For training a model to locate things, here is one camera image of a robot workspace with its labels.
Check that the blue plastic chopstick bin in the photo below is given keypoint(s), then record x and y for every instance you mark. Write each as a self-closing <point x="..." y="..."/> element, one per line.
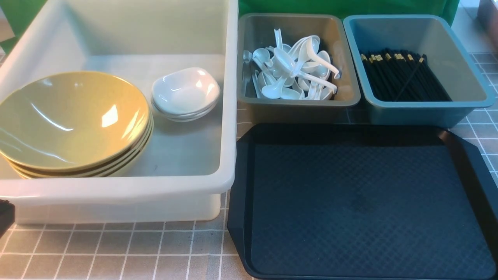
<point x="447" y="58"/>

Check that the black plastic serving tray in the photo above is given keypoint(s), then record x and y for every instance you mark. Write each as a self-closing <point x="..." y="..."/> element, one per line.
<point x="362" y="202"/>

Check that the stack of white sauce dishes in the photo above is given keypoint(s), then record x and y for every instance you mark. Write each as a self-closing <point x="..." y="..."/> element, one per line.
<point x="183" y="118"/>

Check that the yellow noodle bowl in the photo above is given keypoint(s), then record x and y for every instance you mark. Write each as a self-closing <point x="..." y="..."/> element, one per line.
<point x="71" y="120"/>

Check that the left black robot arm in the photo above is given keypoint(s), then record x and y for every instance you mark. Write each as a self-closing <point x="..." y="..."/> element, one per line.
<point x="7" y="216"/>

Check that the pile of white spoons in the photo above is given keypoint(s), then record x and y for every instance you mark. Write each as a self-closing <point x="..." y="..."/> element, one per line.
<point x="285" y="72"/>

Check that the white ceramic soup spoon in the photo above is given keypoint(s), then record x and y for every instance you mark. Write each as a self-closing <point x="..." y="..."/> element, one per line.
<point x="321" y="57"/>

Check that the large white plastic tub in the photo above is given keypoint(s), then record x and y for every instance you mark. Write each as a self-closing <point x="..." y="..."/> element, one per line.
<point x="186" y="166"/>

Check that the white square sauce dish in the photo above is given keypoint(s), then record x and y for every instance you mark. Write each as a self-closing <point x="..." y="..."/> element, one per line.
<point x="187" y="91"/>

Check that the pile of black chopsticks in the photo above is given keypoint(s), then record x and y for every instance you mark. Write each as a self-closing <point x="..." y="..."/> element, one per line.
<point x="402" y="75"/>

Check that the grey plastic spoon bin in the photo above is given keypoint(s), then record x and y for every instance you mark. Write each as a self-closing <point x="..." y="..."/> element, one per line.
<point x="256" y="30"/>

